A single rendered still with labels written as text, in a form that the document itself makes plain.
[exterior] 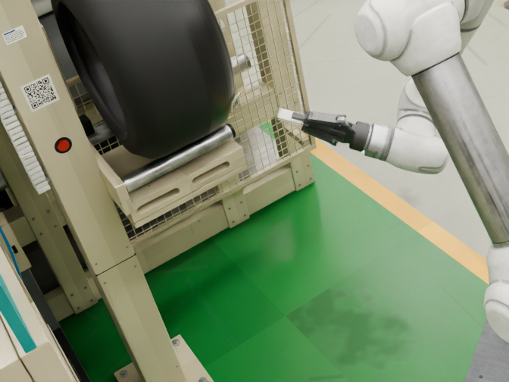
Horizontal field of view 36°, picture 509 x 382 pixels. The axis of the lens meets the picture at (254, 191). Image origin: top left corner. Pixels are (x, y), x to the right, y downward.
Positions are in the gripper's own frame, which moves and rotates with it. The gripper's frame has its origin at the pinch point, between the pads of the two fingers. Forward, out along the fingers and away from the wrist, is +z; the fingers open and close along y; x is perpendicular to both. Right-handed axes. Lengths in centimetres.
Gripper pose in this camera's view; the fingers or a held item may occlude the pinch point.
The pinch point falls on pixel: (291, 117)
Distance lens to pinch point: 205.4
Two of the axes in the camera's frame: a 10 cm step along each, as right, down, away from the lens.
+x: 2.6, -8.7, 4.2
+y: -0.8, 4.1, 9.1
